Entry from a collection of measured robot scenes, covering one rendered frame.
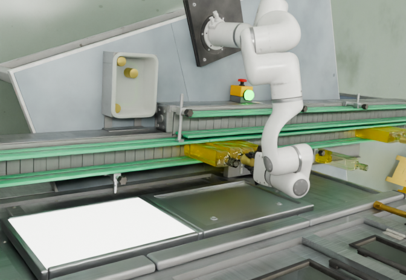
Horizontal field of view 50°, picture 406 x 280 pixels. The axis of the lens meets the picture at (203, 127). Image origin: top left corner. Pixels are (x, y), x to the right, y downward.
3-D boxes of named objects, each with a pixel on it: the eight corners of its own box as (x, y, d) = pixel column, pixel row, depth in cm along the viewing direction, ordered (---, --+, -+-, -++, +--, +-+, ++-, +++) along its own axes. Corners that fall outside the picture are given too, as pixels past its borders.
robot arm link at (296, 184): (289, 151, 118) (318, 145, 121) (268, 142, 127) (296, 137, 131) (290, 203, 121) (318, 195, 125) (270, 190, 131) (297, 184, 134)
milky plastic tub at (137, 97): (101, 114, 154) (112, 118, 147) (103, 50, 150) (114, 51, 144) (144, 113, 165) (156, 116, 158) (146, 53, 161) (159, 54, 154)
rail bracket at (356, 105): (340, 105, 221) (364, 110, 210) (342, 91, 219) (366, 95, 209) (345, 105, 223) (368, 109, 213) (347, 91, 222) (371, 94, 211)
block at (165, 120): (154, 129, 162) (164, 133, 156) (155, 104, 160) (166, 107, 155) (162, 128, 164) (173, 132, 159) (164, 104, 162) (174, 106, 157)
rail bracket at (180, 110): (164, 137, 157) (184, 145, 147) (167, 91, 154) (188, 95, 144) (171, 137, 159) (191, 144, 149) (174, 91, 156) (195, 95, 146)
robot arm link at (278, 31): (247, 16, 137) (251, 5, 123) (290, 10, 137) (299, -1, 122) (252, 60, 138) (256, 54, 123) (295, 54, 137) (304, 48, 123)
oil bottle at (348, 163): (315, 161, 215) (362, 175, 195) (315, 150, 214) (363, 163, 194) (322, 159, 218) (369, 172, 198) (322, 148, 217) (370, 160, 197)
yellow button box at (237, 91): (228, 100, 190) (240, 102, 185) (229, 83, 189) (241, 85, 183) (240, 100, 195) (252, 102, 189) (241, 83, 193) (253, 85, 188)
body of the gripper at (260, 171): (286, 190, 135) (267, 179, 145) (289, 158, 134) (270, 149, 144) (265, 192, 132) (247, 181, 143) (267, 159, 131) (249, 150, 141)
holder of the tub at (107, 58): (100, 128, 156) (110, 133, 150) (103, 50, 151) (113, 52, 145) (142, 126, 166) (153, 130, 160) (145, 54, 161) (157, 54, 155)
